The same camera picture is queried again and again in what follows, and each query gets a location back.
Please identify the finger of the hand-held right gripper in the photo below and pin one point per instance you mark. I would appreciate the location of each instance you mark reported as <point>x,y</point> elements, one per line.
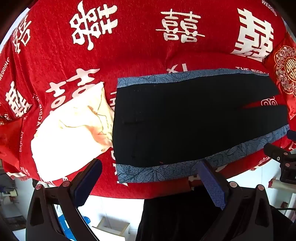
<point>291,134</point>
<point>275,153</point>

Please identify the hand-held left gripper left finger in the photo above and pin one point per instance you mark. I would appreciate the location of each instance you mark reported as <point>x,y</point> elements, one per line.
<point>89,182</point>

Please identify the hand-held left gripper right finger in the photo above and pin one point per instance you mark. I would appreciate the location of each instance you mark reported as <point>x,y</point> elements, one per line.
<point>211,183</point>

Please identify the black pants with blue trim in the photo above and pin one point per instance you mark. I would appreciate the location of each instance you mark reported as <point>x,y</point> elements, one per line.
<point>185,115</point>

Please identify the cream cloth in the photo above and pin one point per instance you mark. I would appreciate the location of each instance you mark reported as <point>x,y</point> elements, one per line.
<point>69,139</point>

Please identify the blue plastic container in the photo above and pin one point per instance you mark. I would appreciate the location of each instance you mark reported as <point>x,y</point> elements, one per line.
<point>69,226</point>

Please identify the white box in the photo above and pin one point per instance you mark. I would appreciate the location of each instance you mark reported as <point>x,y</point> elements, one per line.
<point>113,226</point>

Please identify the person's dark clothing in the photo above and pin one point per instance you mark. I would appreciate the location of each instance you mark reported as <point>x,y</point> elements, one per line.
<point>173,217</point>

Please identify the red pillow with gold pattern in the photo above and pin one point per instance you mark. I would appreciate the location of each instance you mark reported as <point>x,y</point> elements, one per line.
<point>285,69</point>

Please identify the red printed blanket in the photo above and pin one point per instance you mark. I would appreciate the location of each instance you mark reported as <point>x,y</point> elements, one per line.
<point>138,53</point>

